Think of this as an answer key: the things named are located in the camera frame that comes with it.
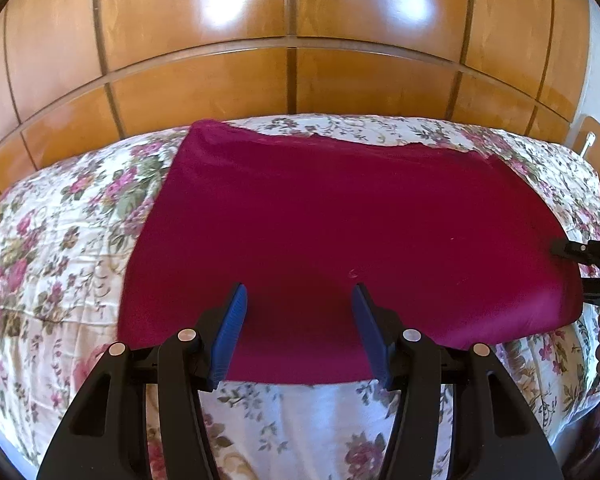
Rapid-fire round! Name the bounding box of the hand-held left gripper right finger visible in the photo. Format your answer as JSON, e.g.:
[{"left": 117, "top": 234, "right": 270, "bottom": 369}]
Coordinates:
[{"left": 350, "top": 282, "right": 566, "bottom": 480}]

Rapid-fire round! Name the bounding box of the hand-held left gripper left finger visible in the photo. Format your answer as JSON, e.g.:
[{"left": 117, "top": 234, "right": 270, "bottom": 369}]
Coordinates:
[{"left": 37, "top": 282, "right": 249, "bottom": 480}]

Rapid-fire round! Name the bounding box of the crimson long-sleeve sweater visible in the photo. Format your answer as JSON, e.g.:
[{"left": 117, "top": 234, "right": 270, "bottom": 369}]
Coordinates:
[{"left": 116, "top": 118, "right": 585, "bottom": 387}]

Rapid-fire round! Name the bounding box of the floral bedspread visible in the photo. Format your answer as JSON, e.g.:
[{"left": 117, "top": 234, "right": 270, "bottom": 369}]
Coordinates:
[{"left": 0, "top": 112, "right": 600, "bottom": 480}]

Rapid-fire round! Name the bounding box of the wooden wardrobe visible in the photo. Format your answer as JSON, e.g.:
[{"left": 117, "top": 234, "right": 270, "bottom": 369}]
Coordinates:
[{"left": 0, "top": 0, "right": 592, "bottom": 206}]

